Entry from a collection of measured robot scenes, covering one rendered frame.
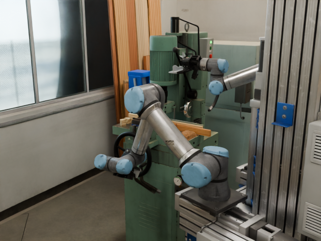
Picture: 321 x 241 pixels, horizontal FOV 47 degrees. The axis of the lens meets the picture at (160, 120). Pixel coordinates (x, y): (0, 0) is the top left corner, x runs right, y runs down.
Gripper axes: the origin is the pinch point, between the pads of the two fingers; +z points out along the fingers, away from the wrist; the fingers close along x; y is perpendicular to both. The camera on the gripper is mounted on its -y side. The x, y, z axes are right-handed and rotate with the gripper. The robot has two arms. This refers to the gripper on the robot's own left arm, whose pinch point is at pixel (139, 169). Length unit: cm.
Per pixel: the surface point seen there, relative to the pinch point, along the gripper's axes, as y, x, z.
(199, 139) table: -27.5, 18.3, 29.3
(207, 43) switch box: -92, 11, 26
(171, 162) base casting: -9.2, 6.0, 22.3
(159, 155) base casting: -12.5, -2.5, 20.3
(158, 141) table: -20.2, -2.4, 15.4
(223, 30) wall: -195, -72, 193
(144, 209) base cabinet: 23.4, -17.8, 39.5
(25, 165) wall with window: 13, -139, 25
